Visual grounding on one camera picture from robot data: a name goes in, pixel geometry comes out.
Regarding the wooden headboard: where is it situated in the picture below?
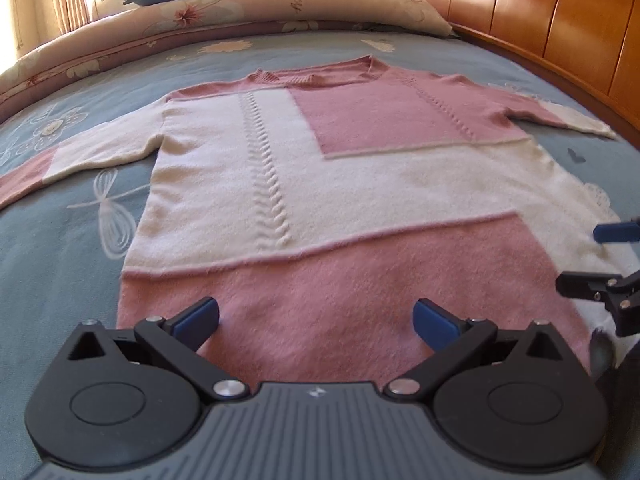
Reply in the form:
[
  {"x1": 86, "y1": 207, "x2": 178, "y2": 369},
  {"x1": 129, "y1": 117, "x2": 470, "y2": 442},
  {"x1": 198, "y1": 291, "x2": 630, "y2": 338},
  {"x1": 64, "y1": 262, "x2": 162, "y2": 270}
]
[{"x1": 382, "y1": 0, "x2": 640, "y2": 150}]

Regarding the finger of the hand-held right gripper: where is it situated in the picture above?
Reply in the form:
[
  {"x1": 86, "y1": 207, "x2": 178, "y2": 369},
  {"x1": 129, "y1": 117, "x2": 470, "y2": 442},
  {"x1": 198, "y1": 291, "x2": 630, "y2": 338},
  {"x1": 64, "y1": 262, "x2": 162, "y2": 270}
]
[
  {"x1": 555, "y1": 269, "x2": 640, "y2": 339},
  {"x1": 593, "y1": 219, "x2": 640, "y2": 246}
]

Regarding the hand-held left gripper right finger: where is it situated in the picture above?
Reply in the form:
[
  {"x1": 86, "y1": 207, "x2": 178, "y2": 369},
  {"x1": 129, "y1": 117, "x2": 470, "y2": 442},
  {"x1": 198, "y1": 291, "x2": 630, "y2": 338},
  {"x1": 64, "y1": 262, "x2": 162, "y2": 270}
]
[{"x1": 382, "y1": 297, "x2": 571, "y2": 402}]

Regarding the pink and cream knit sweater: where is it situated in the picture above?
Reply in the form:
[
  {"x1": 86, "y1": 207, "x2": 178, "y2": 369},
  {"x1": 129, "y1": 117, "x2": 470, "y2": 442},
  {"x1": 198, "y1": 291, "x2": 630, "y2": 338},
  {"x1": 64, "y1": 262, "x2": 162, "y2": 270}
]
[{"x1": 0, "y1": 54, "x2": 619, "y2": 388}]

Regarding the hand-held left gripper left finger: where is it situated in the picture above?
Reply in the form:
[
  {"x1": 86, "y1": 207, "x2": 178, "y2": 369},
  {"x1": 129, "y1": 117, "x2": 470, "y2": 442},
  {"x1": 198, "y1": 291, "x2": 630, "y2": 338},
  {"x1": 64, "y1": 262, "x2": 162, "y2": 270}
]
[{"x1": 65, "y1": 296, "x2": 251, "y2": 402}]

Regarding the folded floral quilt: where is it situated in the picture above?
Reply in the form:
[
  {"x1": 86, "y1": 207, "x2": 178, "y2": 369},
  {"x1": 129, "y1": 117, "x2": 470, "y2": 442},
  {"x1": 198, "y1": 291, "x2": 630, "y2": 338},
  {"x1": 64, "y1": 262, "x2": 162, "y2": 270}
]
[{"x1": 0, "y1": 0, "x2": 457, "y2": 127}]

